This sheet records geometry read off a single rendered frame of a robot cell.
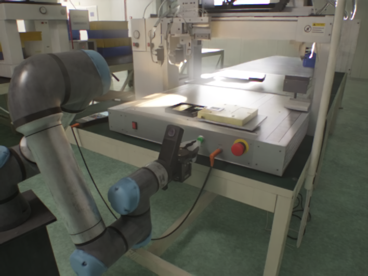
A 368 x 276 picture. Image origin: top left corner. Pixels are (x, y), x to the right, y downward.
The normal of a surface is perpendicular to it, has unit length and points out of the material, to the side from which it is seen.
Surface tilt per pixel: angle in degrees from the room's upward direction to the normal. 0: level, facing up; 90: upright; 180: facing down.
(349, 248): 0
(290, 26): 90
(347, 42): 90
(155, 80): 90
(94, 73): 81
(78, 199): 67
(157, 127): 90
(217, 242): 0
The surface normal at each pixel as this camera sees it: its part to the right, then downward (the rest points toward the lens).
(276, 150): -0.54, 0.32
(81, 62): 0.65, -0.43
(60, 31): 0.84, 0.21
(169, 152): -0.47, -0.18
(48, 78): 0.69, -0.07
